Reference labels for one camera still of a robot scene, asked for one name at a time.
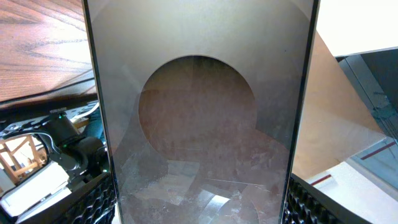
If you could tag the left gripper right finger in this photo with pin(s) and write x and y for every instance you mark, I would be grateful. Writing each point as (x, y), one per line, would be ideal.
(307, 205)

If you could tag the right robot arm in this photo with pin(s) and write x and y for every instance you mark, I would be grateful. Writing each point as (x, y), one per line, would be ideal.
(33, 137)

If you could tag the brown cardboard panel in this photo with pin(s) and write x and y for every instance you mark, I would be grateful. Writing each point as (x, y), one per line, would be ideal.
(335, 123)

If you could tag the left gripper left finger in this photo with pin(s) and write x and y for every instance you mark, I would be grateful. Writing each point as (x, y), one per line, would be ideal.
(93, 203)

